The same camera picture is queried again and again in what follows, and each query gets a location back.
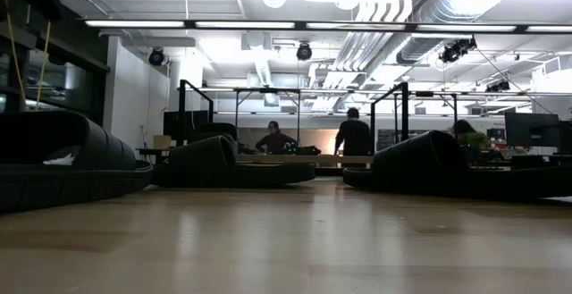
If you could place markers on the silver ventilation duct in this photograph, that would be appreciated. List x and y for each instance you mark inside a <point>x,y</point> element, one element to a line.
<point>447,8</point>

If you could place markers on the black office chair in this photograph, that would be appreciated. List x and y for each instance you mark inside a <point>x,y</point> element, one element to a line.
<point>219,129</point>

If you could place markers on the black rubber slide sandal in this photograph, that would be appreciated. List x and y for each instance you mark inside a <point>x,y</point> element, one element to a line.
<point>424,160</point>
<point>201,160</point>
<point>89,151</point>

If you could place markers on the small green desk plant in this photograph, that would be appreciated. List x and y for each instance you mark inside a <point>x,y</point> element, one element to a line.
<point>474,140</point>

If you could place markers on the dark bag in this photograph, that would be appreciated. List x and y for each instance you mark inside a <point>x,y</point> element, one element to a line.
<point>308,150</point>

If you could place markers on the brown cardboard box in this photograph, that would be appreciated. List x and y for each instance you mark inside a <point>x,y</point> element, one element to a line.
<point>162,142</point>

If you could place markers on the black ceiling spotlight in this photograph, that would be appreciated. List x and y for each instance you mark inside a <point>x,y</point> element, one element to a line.
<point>304,52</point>
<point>156,56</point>
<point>498,86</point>
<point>453,52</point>

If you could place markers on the black computer monitor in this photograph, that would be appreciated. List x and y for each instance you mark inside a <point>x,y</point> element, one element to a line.
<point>532,128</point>
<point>566,137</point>
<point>187,124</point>

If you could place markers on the overhead LED light bar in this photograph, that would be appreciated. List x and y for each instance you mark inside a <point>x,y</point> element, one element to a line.
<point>134,24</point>

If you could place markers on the white ceiling pipe bundle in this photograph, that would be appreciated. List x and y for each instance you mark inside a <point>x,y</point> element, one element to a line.
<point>380,12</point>

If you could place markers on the person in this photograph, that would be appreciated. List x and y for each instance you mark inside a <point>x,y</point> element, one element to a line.
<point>353,137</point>
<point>460,128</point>
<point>275,144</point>

